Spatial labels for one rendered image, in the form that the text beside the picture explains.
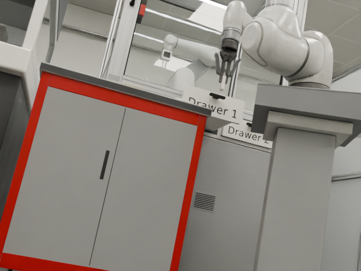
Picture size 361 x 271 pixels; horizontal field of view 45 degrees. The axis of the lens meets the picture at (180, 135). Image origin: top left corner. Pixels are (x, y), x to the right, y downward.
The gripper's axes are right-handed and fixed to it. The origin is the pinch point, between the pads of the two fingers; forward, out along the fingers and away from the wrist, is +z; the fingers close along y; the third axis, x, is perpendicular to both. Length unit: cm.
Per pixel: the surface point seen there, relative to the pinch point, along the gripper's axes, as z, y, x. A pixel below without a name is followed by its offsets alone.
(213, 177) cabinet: 39.4, -9.7, -28.1
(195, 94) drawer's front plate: 10.3, 12.1, 5.4
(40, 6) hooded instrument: -11, 85, 8
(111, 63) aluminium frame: -4, 53, -20
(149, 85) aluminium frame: 1.9, 32.0, -22.3
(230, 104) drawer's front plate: 10.0, -4.3, 3.3
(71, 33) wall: -144, 131, -341
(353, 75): -98, -150, -161
